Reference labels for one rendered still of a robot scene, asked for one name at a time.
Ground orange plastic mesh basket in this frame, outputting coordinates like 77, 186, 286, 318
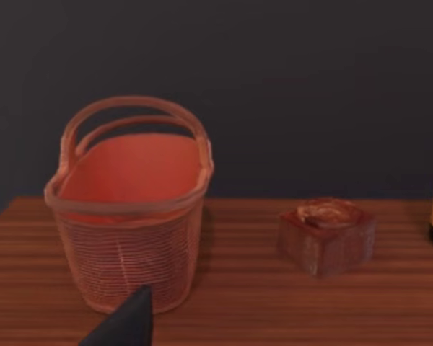
44, 94, 215, 315

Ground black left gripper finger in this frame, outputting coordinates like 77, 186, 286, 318
77, 285, 155, 346

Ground brown square wooden block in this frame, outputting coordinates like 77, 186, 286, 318
277, 197, 378, 278

